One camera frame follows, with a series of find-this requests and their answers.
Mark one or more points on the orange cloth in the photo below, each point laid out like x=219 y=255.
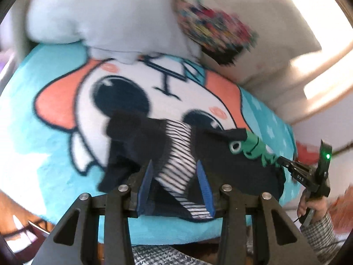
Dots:
x=343 y=207

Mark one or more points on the person's checked clothing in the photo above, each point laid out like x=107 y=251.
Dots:
x=173 y=255

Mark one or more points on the colourful printed cloth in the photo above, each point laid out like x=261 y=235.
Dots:
x=215 y=30

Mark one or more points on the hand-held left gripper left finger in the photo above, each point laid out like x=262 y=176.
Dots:
x=145 y=190

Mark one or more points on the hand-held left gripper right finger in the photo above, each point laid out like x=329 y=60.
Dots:
x=206 y=191

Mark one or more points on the dark pants with striped panel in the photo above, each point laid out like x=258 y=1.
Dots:
x=220 y=171

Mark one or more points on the white cushion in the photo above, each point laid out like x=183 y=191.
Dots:
x=275 y=24

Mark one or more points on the red cloth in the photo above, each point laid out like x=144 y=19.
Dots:
x=306 y=150

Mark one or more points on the dark patterned cloth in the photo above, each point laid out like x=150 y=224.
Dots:
x=20 y=234

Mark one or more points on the person's right hand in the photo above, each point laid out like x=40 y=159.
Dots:
x=317 y=205

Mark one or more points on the light blue cloth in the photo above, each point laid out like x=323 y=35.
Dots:
x=102 y=16

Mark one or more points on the teal cartoon printed blanket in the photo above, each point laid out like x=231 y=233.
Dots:
x=47 y=143

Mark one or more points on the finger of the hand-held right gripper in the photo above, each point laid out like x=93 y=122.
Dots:
x=288 y=166

